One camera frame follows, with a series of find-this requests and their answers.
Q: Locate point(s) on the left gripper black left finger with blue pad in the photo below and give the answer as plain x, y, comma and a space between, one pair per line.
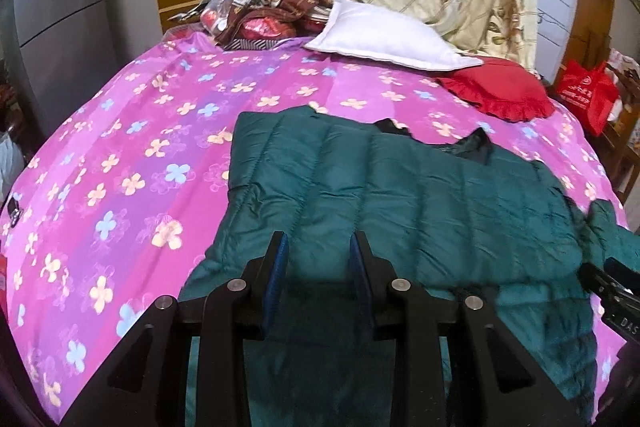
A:
144, 380

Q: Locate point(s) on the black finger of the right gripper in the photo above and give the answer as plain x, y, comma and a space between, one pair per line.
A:
614, 283

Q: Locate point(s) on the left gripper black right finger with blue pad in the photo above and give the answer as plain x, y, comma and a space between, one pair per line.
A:
456, 363

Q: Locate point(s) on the dark green puffer jacket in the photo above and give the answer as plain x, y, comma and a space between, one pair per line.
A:
464, 215

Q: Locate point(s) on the wooden shelf rack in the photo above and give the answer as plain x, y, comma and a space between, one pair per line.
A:
618, 145

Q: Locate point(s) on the pink floral bed sheet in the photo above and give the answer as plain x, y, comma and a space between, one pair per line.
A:
122, 201

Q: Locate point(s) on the red shopping bag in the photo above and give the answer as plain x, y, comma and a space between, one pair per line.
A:
589, 94

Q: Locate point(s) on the red box at bedside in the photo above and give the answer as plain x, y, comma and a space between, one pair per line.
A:
3, 283

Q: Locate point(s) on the small black device on bed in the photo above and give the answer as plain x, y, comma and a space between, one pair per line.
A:
14, 211

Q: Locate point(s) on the red ruffled cushion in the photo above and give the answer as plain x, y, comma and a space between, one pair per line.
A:
500, 88

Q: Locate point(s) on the white plastic bag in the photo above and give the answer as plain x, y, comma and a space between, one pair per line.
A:
11, 165

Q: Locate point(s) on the white pillow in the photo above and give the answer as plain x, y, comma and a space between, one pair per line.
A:
362, 30

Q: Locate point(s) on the grey wardrobe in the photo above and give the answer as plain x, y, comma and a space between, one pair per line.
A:
59, 53

